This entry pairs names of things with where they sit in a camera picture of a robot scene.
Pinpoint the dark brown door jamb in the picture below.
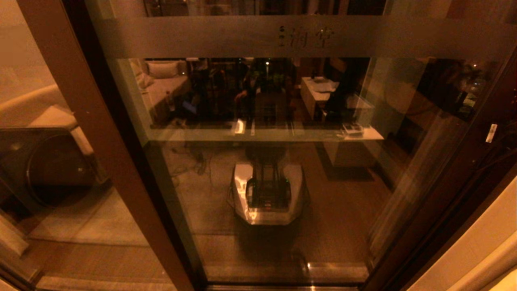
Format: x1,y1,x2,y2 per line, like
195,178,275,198
388,154,517,291

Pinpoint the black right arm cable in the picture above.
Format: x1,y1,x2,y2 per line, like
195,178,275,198
481,150,517,170

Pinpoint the brown framed sliding glass door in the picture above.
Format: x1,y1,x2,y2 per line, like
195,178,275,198
83,0,517,291

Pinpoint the dark front-load washing machine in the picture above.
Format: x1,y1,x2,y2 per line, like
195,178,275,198
0,127,107,209

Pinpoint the brown framed fixed glass panel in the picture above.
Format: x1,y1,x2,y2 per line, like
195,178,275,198
0,0,208,291

